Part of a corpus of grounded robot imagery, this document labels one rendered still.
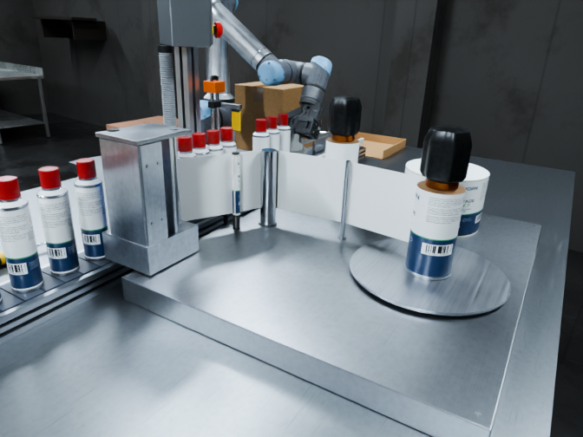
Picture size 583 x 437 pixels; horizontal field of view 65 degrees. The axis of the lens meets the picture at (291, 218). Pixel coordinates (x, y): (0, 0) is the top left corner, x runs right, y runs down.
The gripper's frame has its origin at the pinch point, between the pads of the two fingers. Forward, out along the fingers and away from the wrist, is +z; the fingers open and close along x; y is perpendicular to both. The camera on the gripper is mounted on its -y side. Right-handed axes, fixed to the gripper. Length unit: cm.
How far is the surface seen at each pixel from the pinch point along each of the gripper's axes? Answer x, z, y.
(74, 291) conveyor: -70, 49, 6
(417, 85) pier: 185, -114, -22
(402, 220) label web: -35, 17, 53
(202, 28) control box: -55, -14, 0
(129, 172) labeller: -73, 25, 13
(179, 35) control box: -58, -10, -3
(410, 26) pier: 166, -149, -33
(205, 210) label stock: -47, 27, 11
